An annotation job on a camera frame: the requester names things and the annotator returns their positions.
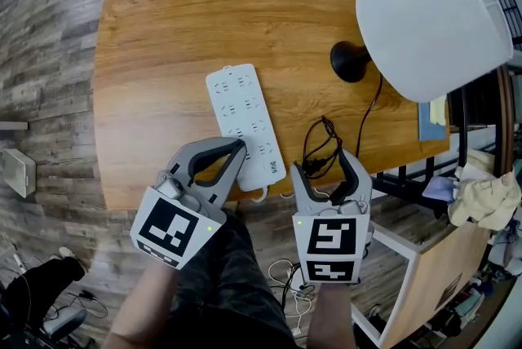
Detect white power strip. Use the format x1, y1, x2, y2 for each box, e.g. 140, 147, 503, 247
205, 63, 288, 193

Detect person's camouflage trousers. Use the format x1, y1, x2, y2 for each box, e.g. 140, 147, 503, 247
166, 212, 303, 349

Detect white table lamp black base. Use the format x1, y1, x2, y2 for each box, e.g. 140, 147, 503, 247
330, 0, 515, 104

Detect black floor cable with adapter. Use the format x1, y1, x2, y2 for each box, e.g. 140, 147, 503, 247
44, 289, 109, 320

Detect black lamp cord with plug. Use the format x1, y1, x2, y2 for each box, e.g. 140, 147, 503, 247
302, 72, 385, 181

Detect purple cloth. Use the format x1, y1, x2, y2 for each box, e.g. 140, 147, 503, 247
422, 174, 458, 202

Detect white waste basket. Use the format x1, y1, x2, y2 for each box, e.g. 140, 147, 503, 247
0, 148, 38, 199

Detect person's right forearm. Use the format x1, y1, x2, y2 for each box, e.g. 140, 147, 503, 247
307, 281, 356, 349

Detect black tripod equipment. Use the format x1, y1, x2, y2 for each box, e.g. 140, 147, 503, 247
0, 306, 89, 349

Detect wooden desk white legs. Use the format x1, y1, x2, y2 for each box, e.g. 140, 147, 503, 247
92, 0, 451, 212

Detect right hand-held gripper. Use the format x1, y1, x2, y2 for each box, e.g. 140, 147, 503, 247
290, 148, 376, 285

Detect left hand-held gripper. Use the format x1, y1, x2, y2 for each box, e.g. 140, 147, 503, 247
130, 137, 248, 271

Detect white power strip cable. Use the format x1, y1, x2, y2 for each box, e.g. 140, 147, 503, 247
251, 183, 316, 337

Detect dark handrail railing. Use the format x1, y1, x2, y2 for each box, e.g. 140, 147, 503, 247
369, 0, 522, 218

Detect small wooden table white frame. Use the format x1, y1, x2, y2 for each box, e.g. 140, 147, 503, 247
349, 220, 493, 349

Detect yellow cloth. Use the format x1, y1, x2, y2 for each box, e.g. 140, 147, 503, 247
430, 95, 449, 127

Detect person's left forearm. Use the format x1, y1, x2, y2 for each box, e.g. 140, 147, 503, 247
101, 257, 181, 349

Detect cream cloth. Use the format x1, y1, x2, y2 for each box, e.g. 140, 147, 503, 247
447, 166, 522, 235

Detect blue notebook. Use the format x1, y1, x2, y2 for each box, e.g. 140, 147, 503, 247
418, 100, 450, 143

